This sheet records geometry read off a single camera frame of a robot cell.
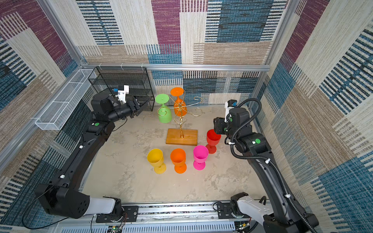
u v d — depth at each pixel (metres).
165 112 0.87
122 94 0.64
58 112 0.73
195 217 0.73
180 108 0.77
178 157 0.79
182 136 1.01
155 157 0.83
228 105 0.59
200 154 0.82
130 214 0.73
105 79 1.02
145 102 0.64
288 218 0.36
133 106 0.60
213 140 0.83
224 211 0.73
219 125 0.60
